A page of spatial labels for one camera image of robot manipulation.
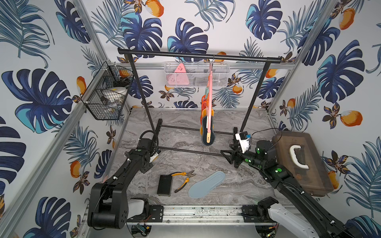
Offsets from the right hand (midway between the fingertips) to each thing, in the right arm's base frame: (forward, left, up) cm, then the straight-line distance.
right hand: (226, 147), depth 74 cm
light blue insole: (-14, +13, -21) cm, 28 cm away
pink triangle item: (+41, +25, +14) cm, 50 cm away
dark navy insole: (+18, +10, -12) cm, 24 cm away
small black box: (-13, +32, -20) cm, 40 cm away
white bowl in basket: (+24, +58, +14) cm, 64 cm away
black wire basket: (+24, +64, +13) cm, 70 cm away
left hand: (-2, +48, -14) cm, 50 cm away
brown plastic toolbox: (0, -40, -9) cm, 41 cm away
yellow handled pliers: (-5, +19, -22) cm, 29 cm away
